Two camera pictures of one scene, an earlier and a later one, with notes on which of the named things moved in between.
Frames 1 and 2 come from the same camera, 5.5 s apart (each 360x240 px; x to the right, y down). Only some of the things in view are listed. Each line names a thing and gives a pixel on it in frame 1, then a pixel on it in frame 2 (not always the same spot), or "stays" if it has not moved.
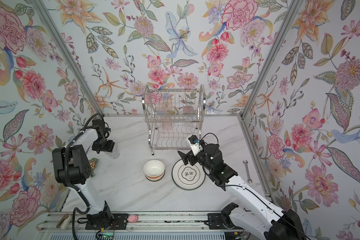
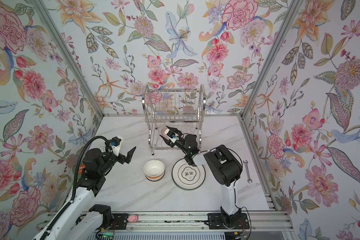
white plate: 188,177 stays
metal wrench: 249,181 stays
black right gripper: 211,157 → 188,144
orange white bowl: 154,170 stays
